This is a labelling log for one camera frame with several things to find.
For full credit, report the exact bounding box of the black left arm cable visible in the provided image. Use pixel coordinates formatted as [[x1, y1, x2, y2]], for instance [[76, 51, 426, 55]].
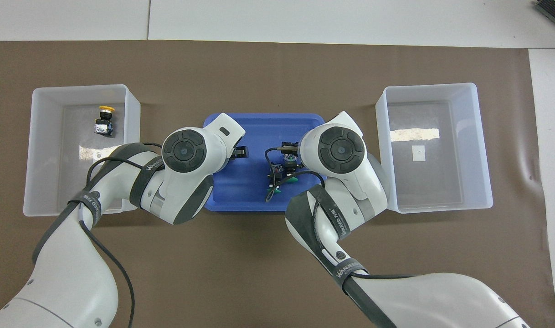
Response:
[[79, 142, 164, 328]]

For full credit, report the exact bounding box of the green push button switch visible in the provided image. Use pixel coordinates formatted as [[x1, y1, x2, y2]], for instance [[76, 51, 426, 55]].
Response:
[[282, 154, 302, 183], [267, 163, 286, 192]]

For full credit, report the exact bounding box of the blue plastic tray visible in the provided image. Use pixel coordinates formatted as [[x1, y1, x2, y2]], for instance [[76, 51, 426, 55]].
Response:
[[203, 113, 326, 213]]

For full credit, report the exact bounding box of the white translucent plastic box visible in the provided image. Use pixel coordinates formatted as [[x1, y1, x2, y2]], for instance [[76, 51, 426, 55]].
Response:
[[375, 82, 493, 214], [23, 84, 141, 217]]

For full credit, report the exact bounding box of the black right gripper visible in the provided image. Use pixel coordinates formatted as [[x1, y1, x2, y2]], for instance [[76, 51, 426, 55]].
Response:
[[281, 140, 302, 158]]

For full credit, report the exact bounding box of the brown paper table mat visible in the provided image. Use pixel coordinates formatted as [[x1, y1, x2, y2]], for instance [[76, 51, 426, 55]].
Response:
[[0, 40, 555, 328]]

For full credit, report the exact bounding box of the yellow push button switch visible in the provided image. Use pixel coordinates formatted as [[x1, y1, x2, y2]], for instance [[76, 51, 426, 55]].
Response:
[[94, 105, 115, 136]]

